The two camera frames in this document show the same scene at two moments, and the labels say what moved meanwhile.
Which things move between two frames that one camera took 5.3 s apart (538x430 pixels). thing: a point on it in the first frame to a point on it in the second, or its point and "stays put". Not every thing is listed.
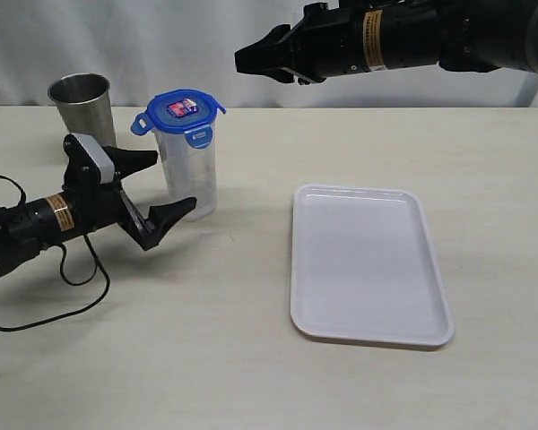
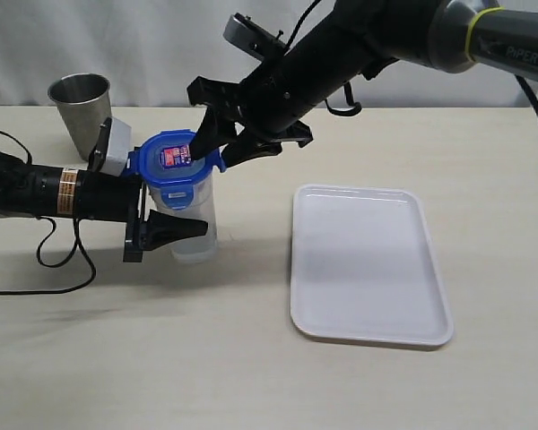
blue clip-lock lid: [182, 111] to [164, 159]
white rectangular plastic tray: [364, 267] stays put
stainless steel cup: [85, 103] stays put
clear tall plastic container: [190, 173] to [202, 207]
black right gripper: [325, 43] to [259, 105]
